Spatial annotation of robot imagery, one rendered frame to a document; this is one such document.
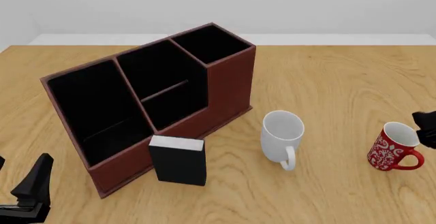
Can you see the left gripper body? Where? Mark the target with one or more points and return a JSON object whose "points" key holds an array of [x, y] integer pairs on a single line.
{"points": [[24, 212]]}

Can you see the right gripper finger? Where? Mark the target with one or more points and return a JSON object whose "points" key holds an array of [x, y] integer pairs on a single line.
{"points": [[428, 138], [425, 120]]}

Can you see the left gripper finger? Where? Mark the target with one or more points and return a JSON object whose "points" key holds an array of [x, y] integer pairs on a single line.
{"points": [[1, 162], [37, 180]]}

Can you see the red patterned mug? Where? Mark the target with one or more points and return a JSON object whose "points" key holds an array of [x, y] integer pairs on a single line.
{"points": [[388, 152]]}

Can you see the white mug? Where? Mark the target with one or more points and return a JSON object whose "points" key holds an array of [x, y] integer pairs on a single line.
{"points": [[277, 147]]}

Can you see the red-brown desk caddy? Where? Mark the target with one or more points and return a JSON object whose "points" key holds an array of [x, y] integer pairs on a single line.
{"points": [[230, 86]]}

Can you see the black book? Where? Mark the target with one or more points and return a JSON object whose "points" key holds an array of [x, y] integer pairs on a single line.
{"points": [[178, 164]]}

